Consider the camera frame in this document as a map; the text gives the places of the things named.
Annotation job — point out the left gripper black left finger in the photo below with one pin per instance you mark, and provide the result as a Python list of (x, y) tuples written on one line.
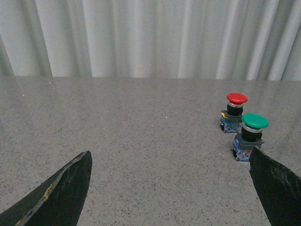
[(56, 202)]

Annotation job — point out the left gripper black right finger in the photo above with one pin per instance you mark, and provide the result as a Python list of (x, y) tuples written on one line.
[(278, 189)]

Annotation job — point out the green mushroom push button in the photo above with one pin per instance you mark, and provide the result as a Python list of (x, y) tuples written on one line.
[(249, 137)]

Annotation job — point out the red mushroom push button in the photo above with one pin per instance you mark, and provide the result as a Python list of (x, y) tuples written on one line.
[(231, 118)]

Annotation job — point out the white pleated curtain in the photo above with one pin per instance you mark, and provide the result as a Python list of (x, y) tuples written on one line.
[(206, 39)]

